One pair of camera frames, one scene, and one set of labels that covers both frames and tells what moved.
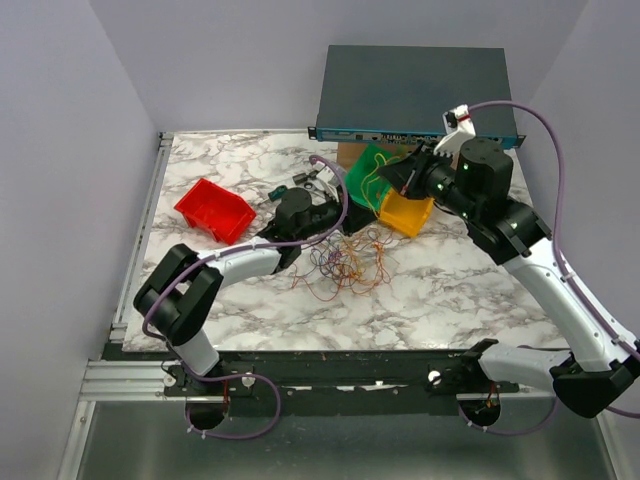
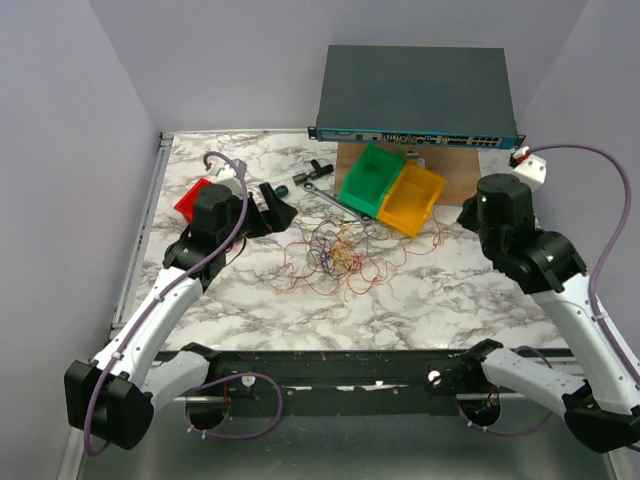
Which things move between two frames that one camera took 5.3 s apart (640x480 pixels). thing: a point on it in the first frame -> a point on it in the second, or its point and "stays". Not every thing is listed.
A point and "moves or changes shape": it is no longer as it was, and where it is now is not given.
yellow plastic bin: [406, 214] stays
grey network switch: [399, 95] stays
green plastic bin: [365, 183] stays
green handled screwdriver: [275, 194] stays
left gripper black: [357, 217] -> [278, 215]
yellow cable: [361, 184] moves or changes shape
